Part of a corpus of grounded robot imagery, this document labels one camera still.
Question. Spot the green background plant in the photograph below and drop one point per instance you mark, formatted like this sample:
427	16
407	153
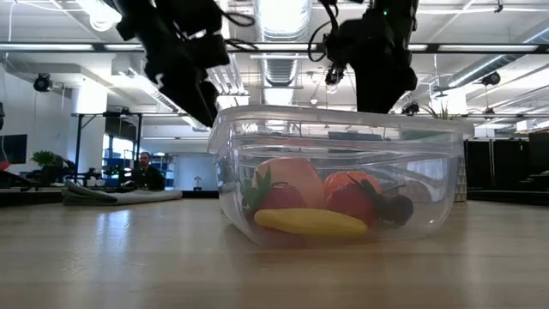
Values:
45	159

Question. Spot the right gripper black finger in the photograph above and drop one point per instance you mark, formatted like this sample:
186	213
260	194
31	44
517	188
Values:
381	103

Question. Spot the silver ventilation duct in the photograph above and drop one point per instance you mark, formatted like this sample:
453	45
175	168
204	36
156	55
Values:
281	26

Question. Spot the red tube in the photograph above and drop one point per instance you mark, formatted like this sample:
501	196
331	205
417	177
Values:
3	165

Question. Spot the yellow banana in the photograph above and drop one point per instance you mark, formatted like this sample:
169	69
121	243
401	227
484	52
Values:
309	223

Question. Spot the person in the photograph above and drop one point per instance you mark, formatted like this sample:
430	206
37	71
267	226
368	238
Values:
146	173

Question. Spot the clear plastic tupperware container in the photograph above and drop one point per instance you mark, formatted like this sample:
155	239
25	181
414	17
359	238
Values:
442	184

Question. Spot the black background desk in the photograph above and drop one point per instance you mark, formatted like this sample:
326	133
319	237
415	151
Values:
506	167

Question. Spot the black hanging camera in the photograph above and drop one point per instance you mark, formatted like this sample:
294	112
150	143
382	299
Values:
491	78
43	82
333	77

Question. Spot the red toy strawberry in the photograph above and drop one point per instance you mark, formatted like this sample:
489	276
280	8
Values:
279	198
351	204

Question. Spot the orange toy fruit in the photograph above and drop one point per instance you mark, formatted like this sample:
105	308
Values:
349	180

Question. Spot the grey folded cloth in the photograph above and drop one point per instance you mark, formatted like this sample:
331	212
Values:
128	197

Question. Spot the black background table frame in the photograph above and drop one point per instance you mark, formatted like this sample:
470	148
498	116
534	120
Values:
78	141

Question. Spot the toy peach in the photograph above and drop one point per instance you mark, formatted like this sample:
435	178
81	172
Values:
296	176

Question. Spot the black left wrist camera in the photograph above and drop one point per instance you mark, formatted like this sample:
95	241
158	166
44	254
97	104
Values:
210	49

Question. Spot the dark purple cherry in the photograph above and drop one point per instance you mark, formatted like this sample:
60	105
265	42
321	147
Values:
399	209

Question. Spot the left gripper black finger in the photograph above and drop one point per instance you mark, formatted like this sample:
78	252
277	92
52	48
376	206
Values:
199	103

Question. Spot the black aluminium frame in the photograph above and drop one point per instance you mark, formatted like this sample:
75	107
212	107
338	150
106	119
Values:
64	47

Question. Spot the grey ceiling duct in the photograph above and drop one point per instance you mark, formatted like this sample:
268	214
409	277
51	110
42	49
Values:
493	62

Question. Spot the black background robot arms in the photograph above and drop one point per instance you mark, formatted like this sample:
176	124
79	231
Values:
92	177

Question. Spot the black wall monitor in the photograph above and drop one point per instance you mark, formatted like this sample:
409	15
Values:
13	149

